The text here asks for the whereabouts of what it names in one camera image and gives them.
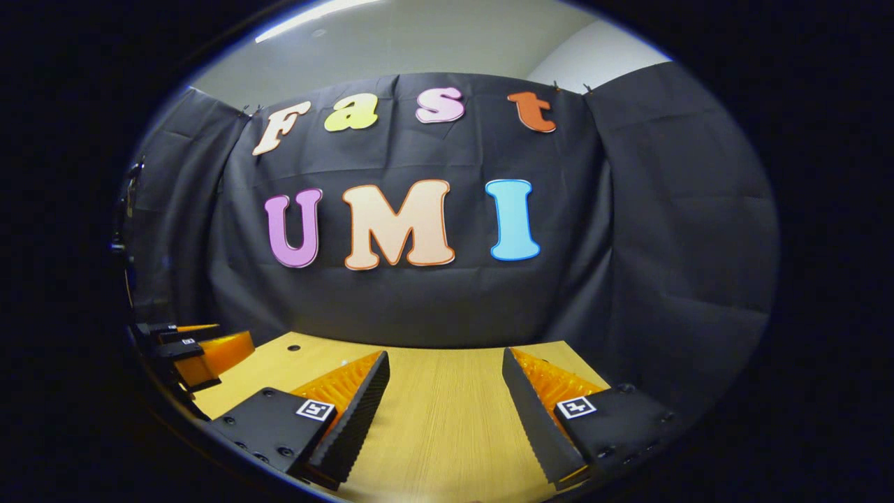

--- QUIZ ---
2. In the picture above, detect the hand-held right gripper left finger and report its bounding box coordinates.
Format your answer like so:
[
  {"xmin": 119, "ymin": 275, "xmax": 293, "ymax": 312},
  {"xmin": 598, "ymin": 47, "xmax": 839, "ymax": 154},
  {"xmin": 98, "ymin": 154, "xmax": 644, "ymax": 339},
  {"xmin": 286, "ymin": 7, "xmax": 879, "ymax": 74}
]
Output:
[{"xmin": 210, "ymin": 350, "xmax": 391, "ymax": 490}]

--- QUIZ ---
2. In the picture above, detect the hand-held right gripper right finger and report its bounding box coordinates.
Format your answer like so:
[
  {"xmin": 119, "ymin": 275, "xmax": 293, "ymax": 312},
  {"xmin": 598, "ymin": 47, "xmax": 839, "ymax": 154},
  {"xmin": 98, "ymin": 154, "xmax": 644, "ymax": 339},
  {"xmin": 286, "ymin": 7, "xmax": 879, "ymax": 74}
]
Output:
[{"xmin": 501, "ymin": 347, "xmax": 699, "ymax": 489}]

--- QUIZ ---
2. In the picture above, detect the wooden desktop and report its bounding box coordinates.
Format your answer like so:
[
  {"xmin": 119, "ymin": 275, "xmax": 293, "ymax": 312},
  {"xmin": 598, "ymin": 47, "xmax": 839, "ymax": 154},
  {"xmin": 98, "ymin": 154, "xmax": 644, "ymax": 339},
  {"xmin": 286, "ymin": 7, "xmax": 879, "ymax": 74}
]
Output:
[{"xmin": 192, "ymin": 332, "xmax": 612, "ymax": 503}]

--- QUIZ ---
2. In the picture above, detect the ceiling light panel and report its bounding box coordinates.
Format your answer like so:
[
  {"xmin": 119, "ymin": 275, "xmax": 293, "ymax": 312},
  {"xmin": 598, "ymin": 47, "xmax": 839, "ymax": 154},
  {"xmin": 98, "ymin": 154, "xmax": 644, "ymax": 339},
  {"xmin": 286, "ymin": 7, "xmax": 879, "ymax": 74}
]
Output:
[{"xmin": 255, "ymin": 0, "xmax": 382, "ymax": 44}]

